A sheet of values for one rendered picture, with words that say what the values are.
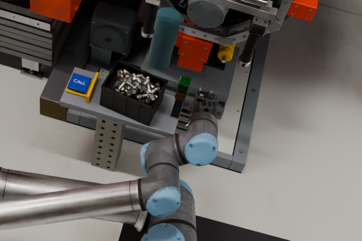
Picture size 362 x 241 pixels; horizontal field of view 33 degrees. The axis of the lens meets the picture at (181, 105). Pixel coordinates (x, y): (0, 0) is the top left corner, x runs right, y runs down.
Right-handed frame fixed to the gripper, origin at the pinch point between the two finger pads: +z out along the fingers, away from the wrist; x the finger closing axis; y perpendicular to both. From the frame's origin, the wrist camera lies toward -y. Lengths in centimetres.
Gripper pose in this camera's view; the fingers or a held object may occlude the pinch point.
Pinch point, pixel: (202, 98)
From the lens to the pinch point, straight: 202.9
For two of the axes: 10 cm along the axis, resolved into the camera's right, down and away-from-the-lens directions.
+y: 2.2, -8.5, -4.7
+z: 0.5, -4.7, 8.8
